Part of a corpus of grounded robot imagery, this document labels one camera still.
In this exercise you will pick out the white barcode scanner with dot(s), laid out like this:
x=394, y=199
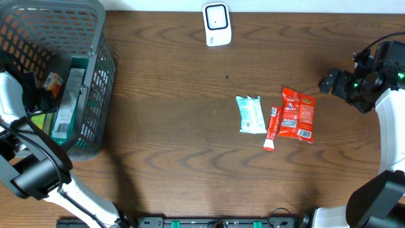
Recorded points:
x=217, y=24

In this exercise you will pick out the green white snack bag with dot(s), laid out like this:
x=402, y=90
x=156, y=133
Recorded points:
x=65, y=117

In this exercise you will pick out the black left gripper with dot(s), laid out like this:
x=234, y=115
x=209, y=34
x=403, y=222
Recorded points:
x=40, y=103

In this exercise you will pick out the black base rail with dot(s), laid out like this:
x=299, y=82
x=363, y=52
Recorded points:
x=277, y=221

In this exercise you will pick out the orange juice carton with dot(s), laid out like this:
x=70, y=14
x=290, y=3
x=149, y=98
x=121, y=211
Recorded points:
x=54, y=84

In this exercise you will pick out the grey plastic laundry basket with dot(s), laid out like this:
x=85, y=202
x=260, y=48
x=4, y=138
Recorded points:
x=55, y=37

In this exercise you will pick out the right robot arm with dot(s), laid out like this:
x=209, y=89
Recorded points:
x=377, y=203

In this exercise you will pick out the green juice carton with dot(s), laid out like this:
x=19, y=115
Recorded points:
x=44, y=122

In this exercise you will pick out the light green tissue pack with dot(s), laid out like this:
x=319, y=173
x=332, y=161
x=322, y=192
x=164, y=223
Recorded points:
x=251, y=114

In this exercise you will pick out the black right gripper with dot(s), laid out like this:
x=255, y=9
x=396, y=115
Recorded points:
x=343, y=76

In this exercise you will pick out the red snack bag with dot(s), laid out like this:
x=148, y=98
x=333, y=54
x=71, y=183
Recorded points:
x=297, y=115

